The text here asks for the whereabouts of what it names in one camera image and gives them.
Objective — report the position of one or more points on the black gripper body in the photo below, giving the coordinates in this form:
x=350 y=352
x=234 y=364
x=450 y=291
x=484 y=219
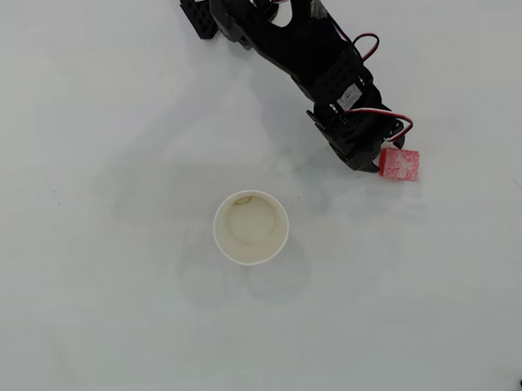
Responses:
x=359 y=156

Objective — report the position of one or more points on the tan paper cup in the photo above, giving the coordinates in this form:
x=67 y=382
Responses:
x=250 y=226

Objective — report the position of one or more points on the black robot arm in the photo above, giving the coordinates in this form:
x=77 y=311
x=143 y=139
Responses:
x=288 y=41

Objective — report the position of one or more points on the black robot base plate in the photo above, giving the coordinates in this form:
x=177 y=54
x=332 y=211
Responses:
x=199 y=19

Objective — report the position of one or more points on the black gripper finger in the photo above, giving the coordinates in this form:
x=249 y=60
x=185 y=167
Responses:
x=366 y=163
x=398 y=143

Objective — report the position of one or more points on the red foam cube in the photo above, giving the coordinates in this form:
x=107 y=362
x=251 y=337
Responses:
x=400 y=165

